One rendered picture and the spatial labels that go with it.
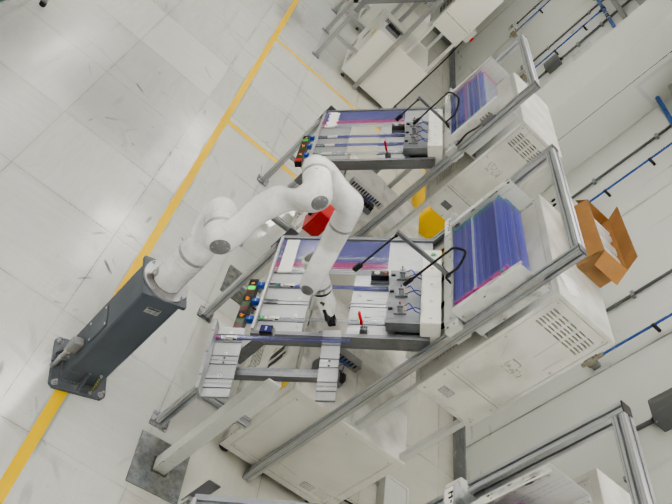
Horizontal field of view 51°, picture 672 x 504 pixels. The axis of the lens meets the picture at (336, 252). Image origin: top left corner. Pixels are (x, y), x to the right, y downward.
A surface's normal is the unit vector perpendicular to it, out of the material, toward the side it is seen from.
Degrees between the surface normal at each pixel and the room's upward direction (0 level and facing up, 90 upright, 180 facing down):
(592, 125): 90
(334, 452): 90
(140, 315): 90
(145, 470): 0
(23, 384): 0
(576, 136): 90
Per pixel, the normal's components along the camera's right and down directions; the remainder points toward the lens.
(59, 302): 0.66, -0.56
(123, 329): 0.13, 0.74
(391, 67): -0.13, 0.57
